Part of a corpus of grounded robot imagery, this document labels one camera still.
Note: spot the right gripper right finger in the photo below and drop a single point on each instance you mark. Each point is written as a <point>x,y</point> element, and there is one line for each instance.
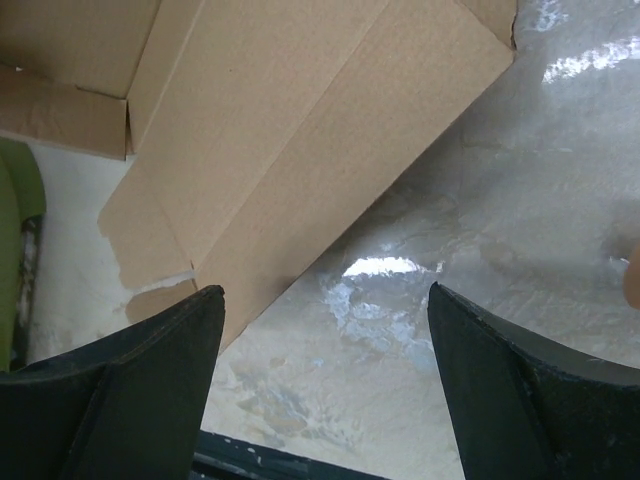
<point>523,406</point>

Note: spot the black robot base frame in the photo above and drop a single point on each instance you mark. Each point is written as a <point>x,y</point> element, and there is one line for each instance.
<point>221,457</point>

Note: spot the olive green plastic bin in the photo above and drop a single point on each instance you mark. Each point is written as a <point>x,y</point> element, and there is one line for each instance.
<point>23,207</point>

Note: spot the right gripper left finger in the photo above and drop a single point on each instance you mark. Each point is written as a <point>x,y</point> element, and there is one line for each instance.
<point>126,406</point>

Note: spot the brown cardboard box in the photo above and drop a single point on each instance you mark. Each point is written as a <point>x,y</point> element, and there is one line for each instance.
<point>261,129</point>

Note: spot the small ice cream toy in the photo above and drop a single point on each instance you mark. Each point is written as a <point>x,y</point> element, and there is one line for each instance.
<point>631,280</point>

